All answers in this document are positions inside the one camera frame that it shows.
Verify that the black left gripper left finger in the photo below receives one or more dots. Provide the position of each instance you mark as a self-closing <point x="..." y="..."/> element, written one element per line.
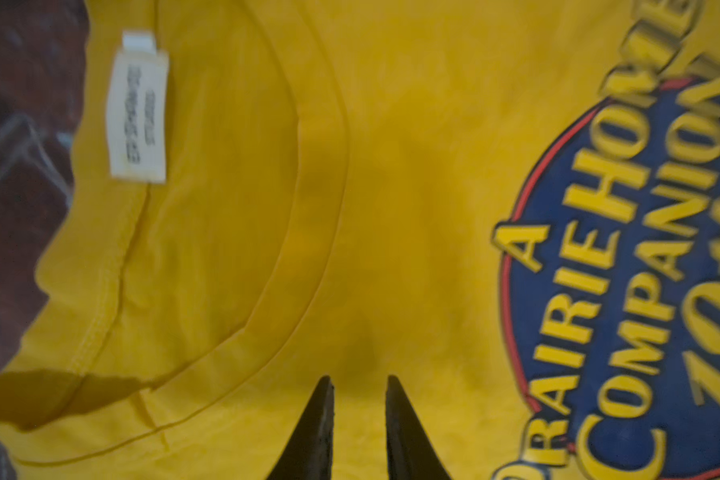
<point x="308" y="454"/>

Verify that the yellow printed t-shirt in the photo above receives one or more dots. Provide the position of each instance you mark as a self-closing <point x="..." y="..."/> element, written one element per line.
<point x="510" y="207"/>

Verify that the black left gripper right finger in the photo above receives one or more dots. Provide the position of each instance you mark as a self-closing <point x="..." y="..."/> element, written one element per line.
<point x="410" y="454"/>

